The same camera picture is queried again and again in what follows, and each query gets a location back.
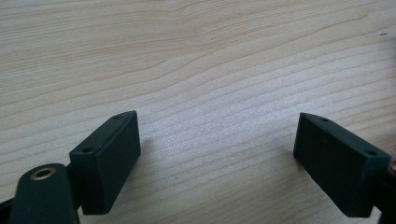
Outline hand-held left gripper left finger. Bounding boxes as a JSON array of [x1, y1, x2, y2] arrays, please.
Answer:
[[68, 110, 142, 216]]

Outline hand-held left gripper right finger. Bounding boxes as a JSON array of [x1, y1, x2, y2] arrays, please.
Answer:
[[292, 112, 392, 218]]

